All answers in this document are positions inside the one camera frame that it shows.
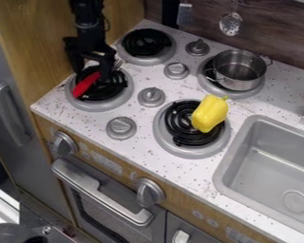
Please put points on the grey toy fridge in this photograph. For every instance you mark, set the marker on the grey toy fridge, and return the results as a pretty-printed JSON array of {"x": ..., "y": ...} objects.
[{"x": 15, "y": 133}]

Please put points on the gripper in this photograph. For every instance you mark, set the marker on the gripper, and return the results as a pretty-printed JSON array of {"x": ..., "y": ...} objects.
[{"x": 92, "y": 41}]

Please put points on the silver strainer spoon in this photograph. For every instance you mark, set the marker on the silver strainer spoon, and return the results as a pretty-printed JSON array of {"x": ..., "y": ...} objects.
[{"x": 231, "y": 23}]

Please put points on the toy stove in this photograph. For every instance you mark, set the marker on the toy stove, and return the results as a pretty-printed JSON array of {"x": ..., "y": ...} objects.
[{"x": 182, "y": 128}]

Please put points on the silver pot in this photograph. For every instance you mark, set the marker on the silver pot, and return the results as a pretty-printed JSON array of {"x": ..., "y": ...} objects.
[{"x": 238, "y": 70}]

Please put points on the silver toy grater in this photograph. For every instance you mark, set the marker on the silver toy grater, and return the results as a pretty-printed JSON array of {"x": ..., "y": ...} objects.
[{"x": 185, "y": 14}]

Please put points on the toy sink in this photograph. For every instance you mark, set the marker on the toy sink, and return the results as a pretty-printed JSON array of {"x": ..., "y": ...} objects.
[{"x": 269, "y": 171}]

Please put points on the yellow toy pepper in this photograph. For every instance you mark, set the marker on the yellow toy pepper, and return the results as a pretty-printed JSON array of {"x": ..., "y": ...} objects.
[{"x": 209, "y": 113}]

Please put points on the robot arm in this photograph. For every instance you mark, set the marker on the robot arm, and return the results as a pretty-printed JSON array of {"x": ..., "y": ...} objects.
[{"x": 87, "y": 12}]

